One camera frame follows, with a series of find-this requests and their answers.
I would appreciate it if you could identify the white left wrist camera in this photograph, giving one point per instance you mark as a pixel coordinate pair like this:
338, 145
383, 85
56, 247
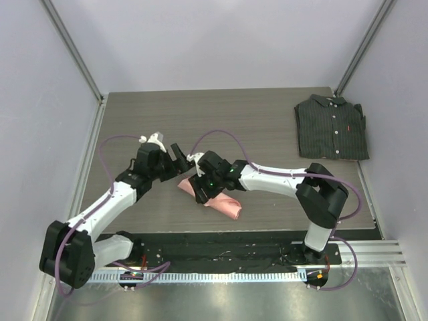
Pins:
155, 138

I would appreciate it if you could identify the right aluminium frame post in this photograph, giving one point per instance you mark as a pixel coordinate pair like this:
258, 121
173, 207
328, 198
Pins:
374, 27

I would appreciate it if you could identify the left aluminium frame post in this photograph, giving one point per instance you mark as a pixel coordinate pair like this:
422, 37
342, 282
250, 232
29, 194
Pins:
67, 40

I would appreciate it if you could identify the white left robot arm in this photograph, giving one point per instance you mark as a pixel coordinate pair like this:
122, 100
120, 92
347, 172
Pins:
72, 250

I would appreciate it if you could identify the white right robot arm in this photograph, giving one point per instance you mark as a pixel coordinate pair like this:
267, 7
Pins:
321, 197

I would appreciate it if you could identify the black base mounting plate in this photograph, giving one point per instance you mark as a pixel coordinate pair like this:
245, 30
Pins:
230, 252

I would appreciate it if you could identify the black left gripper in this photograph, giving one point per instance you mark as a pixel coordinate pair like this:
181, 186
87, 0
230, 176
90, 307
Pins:
175, 168

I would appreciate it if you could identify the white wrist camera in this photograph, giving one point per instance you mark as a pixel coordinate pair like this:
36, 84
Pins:
195, 158
155, 138

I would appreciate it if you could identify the white slotted cable duct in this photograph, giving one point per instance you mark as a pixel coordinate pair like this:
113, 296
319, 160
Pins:
126, 277

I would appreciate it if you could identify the dark striped folded shirt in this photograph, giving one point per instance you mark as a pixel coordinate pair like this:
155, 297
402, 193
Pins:
331, 128

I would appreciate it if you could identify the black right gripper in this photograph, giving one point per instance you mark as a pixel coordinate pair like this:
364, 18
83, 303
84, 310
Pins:
198, 185

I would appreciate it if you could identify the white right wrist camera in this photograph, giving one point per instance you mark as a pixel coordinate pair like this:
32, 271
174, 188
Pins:
195, 158

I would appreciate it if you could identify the aluminium frame post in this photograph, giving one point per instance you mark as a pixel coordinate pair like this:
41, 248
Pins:
67, 40
374, 27

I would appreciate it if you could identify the pink satin napkin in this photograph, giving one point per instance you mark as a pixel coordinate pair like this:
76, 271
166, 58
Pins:
221, 203

